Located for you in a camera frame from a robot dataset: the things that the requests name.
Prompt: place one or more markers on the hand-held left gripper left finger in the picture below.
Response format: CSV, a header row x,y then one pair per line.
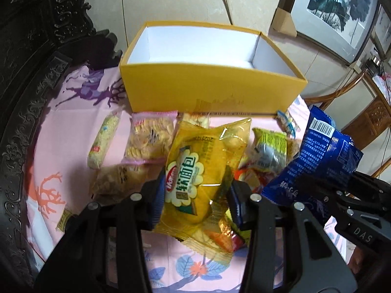
x,y
157,196

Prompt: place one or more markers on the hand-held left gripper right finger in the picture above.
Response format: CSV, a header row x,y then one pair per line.
x,y
236,202

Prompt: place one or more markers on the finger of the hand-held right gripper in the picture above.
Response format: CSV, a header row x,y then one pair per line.
x,y
314,187

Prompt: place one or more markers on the blue snack packet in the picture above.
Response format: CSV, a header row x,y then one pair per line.
x,y
317,158

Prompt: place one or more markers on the yellow bread packet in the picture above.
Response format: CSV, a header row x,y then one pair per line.
x,y
189,171

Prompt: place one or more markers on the green snack packet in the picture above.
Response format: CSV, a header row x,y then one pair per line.
x,y
268,146

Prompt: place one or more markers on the yellow cardboard box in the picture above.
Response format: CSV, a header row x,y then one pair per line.
x,y
213,91

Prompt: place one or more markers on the red-orange snack packet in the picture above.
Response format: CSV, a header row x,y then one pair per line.
x,y
249,178

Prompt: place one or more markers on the red snack packet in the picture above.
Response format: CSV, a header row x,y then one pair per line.
x,y
235,238

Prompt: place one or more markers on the clear biscuit packet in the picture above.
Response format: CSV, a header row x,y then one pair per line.
x,y
119,180

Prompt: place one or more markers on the pink-edged cracker packet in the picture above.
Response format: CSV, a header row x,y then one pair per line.
x,y
149,137

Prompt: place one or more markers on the small blue-white snack packet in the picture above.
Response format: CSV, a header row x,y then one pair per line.
x,y
285,122

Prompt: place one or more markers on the rice cracker stick packet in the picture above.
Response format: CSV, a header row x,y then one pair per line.
x,y
102,140

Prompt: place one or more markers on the small pale cracker packet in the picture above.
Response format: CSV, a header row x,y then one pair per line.
x,y
195,119

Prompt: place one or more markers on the wooden chair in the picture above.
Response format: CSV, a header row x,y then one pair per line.
x,y
375,116

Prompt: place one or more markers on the small yellow sachet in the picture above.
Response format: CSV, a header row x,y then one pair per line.
x,y
64,221

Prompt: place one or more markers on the pink printed cloth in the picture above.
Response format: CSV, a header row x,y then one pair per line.
x,y
61,134

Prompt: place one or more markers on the cardboard corner protector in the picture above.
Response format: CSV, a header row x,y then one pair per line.
x,y
282,21

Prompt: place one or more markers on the small framed picture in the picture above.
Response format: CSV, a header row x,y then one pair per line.
x,y
383,27

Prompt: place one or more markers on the dark carved wooden furniture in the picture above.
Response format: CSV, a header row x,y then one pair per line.
x,y
27,67

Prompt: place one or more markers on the framed lotus painting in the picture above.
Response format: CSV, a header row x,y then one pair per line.
x,y
336,3

